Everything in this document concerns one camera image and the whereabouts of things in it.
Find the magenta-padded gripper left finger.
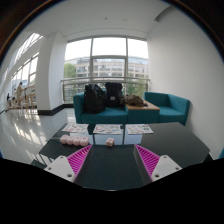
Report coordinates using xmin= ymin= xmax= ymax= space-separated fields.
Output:
xmin=43 ymin=143 xmax=102 ymax=191

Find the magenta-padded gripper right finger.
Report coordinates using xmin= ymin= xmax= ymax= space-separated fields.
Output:
xmin=133 ymin=143 xmax=183 ymax=186

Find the pink charger block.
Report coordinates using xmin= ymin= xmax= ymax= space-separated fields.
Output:
xmin=105 ymin=137 xmax=116 ymax=148

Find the pink power strip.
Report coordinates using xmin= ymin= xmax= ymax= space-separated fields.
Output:
xmin=59 ymin=134 xmax=91 ymax=147

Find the sticker sheet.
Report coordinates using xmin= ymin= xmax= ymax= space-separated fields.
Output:
xmin=61 ymin=122 xmax=90 ymax=135
xmin=92 ymin=124 xmax=123 ymax=136
xmin=125 ymin=123 xmax=155 ymax=136

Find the wood-topped teal side table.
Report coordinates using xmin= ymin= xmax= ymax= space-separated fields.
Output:
xmin=124 ymin=101 xmax=161 ymax=125

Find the teal armchair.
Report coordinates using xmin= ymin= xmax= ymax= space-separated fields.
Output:
xmin=143 ymin=91 xmax=192 ymax=127

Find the teal sofa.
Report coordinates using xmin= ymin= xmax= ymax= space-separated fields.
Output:
xmin=72 ymin=92 xmax=130 ymax=125

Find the brown jacket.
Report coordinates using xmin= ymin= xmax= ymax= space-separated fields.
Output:
xmin=122 ymin=94 xmax=149 ymax=108

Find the large black backpack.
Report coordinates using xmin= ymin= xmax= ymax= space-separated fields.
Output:
xmin=83 ymin=83 xmax=107 ymax=115

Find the person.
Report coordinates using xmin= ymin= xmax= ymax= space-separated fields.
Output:
xmin=15 ymin=81 xmax=25 ymax=108
xmin=5 ymin=92 xmax=12 ymax=110

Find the metal window railing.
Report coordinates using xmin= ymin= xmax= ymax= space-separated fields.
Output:
xmin=60 ymin=76 xmax=151 ymax=103

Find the black backpack with label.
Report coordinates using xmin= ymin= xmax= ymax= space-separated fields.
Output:
xmin=104 ymin=82 xmax=125 ymax=109

